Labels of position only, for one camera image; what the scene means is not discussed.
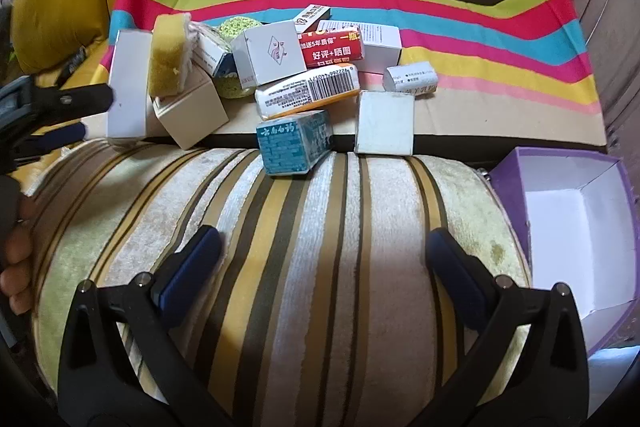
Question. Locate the long white box gold logo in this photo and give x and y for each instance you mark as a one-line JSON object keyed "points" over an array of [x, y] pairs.
{"points": [[311, 18]]}

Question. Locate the striped plush cushion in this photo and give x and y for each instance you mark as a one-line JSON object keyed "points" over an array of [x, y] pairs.
{"points": [[300, 282]]}

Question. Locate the yellow sponge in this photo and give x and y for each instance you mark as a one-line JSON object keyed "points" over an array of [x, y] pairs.
{"points": [[167, 57]]}

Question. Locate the small white printed box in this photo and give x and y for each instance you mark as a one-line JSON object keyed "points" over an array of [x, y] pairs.
{"points": [[410, 77]]}

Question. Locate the green round scrubber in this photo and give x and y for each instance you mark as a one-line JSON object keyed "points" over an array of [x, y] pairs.
{"points": [[235, 27]]}

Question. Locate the purple cardboard box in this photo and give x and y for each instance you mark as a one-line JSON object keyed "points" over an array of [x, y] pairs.
{"points": [[565, 232]]}

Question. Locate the white orange barcode box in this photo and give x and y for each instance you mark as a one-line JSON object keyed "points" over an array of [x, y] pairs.
{"points": [[305, 94]]}

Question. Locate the red printed box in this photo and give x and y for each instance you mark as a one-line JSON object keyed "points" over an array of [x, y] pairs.
{"points": [[332, 47]]}

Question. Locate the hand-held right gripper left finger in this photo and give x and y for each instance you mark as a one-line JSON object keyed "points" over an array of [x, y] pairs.
{"points": [[192, 267]]}

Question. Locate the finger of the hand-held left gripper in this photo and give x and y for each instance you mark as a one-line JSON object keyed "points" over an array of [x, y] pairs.
{"points": [[75, 99], [60, 134]]}

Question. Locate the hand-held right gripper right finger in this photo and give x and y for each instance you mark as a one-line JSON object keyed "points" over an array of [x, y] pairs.
{"points": [[450, 267]]}

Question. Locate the white cube box with logo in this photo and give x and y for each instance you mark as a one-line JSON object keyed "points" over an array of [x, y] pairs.
{"points": [[272, 54]]}

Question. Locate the tall plain white box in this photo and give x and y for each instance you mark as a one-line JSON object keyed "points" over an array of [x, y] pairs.
{"points": [[127, 92]]}

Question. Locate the white square box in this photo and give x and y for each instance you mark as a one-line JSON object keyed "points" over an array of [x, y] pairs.
{"points": [[385, 122]]}

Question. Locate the dark slim object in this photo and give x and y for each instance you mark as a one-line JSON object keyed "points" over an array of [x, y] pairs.
{"points": [[74, 61]]}

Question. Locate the blue printed box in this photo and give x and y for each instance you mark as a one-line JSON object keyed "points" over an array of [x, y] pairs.
{"points": [[290, 144]]}

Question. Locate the person's left hand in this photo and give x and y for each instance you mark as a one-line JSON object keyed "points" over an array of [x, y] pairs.
{"points": [[20, 252]]}

